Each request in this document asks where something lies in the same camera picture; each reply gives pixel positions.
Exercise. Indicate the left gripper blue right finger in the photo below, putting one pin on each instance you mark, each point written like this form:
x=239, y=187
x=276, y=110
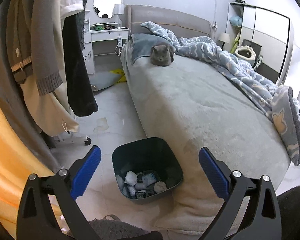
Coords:
x=217, y=173

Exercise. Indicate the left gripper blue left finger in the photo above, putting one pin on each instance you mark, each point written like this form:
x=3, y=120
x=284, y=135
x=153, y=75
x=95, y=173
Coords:
x=82, y=171

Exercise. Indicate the dark green trash bin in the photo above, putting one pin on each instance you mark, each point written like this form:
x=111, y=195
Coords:
x=146, y=156

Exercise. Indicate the white clothes rack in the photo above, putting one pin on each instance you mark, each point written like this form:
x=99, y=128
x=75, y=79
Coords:
x=69, y=137

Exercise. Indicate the white crumpled sock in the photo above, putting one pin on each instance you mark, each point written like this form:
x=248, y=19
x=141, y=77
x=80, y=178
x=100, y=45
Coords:
x=131, y=178

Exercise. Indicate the blue white tissue pack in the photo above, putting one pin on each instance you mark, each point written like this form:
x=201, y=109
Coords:
x=149, y=179

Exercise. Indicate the beige hanging coat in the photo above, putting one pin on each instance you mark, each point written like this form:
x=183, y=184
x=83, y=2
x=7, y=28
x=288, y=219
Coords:
x=52, y=111

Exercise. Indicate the black hanging garment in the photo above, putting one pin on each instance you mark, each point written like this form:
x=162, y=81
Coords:
x=80, y=93

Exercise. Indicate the grey bed with headboard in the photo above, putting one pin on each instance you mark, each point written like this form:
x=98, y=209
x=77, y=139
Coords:
x=191, y=105

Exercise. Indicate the grey floor cushion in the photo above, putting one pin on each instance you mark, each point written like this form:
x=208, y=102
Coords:
x=103, y=80

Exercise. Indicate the blue cloud pattern blanket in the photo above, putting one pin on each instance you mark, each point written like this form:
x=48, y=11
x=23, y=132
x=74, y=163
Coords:
x=276, y=102

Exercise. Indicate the white cat bed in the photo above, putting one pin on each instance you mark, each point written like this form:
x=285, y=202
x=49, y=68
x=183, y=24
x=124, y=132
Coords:
x=246, y=53

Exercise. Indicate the grey cat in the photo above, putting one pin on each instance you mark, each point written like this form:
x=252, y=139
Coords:
x=162, y=55

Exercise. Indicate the blue grey pillow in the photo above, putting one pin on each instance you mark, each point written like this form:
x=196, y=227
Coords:
x=141, y=44

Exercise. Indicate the bedside table lamp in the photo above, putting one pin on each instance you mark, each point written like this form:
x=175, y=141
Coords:
x=224, y=38

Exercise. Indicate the white vanity dresser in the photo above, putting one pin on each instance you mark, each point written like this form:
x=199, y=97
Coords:
x=103, y=36

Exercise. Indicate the white black wardrobe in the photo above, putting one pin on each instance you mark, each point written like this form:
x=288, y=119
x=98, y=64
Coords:
x=272, y=31

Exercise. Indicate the grey knit sweater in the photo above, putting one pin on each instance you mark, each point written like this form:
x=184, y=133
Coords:
x=30, y=43

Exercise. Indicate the round vanity mirror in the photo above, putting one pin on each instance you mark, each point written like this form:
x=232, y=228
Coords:
x=104, y=8

